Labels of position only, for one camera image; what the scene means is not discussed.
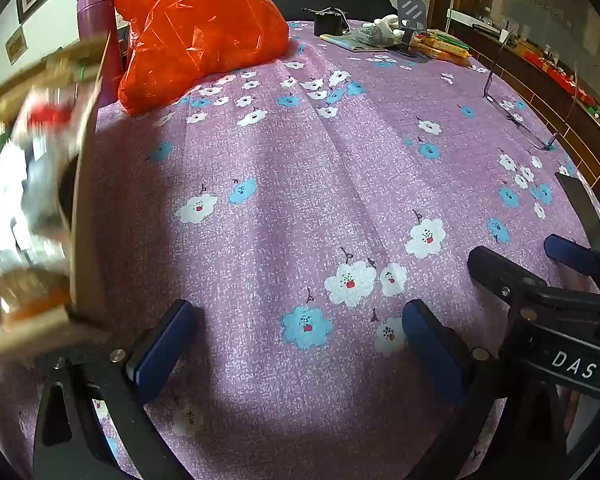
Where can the purple thermos bottle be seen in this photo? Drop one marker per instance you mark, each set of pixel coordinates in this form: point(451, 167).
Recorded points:
point(92, 15)

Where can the cardboard box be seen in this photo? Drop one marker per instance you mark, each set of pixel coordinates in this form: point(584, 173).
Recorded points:
point(87, 220)

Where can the purple floral tablecloth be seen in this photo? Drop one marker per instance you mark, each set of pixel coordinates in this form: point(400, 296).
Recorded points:
point(300, 185)

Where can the clear plastic packet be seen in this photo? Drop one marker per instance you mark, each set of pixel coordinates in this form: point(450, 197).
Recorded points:
point(360, 40)

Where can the wooden sideboard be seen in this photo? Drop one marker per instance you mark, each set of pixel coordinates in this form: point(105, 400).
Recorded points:
point(540, 95)

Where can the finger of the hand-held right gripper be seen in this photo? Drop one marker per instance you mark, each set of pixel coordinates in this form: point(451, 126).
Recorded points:
point(500, 272)
point(572, 255)

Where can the grey phone stand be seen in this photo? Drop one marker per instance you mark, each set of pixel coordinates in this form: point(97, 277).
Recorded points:
point(411, 10)

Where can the green flat snack packet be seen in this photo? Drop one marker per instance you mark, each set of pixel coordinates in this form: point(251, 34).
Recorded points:
point(450, 40)

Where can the small black box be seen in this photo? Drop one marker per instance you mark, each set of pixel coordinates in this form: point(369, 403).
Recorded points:
point(330, 22)

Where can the small framed certificate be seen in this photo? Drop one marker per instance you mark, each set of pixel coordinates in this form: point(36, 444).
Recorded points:
point(16, 46)

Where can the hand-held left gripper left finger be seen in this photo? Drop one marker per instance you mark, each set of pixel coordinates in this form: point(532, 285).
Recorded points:
point(162, 350)

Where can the orange flat snack packet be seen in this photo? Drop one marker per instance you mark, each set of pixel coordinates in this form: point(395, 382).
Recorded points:
point(445, 52)

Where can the white cloth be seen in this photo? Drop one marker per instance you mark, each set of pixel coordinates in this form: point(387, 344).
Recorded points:
point(387, 24)

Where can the red plastic bag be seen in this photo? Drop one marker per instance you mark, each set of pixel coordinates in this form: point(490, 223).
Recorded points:
point(195, 35)

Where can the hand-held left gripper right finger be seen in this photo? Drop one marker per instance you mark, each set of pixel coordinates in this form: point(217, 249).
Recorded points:
point(432, 355)

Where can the clear acrylic stand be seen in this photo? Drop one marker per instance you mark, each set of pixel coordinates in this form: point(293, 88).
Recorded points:
point(550, 146)

